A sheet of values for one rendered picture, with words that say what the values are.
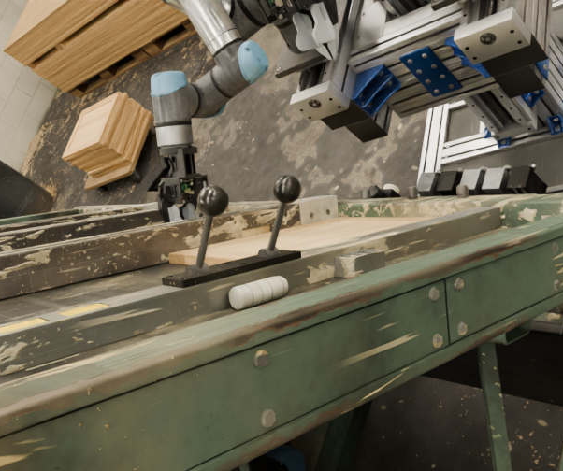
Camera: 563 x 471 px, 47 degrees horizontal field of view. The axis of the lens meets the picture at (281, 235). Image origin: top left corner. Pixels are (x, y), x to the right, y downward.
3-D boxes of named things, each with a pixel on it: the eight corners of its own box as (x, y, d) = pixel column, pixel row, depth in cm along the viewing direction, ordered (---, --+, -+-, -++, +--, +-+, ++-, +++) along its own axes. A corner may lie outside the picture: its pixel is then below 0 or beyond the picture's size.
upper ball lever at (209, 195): (216, 284, 83) (238, 192, 77) (192, 291, 81) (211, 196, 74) (199, 268, 86) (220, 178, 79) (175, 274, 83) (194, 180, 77)
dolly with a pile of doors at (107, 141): (166, 121, 470) (121, 88, 445) (144, 182, 448) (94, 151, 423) (120, 141, 511) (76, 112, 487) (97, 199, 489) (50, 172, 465)
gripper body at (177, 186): (180, 206, 133) (173, 147, 131) (158, 206, 139) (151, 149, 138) (211, 202, 138) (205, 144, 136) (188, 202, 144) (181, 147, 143)
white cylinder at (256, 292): (243, 311, 80) (291, 297, 85) (241, 288, 80) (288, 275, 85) (229, 309, 82) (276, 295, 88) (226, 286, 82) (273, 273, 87)
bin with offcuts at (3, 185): (64, 181, 553) (-7, 140, 514) (42, 235, 531) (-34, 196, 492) (36, 192, 588) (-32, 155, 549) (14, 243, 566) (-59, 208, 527)
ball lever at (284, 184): (285, 266, 91) (310, 181, 85) (265, 271, 89) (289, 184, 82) (268, 251, 93) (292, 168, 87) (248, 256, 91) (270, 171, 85)
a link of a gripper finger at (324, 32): (320, 70, 104) (292, 16, 100) (337, 55, 107) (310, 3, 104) (335, 64, 101) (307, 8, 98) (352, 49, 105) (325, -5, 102)
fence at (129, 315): (501, 227, 127) (500, 206, 126) (1, 376, 64) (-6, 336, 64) (478, 226, 130) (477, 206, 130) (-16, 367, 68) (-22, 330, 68)
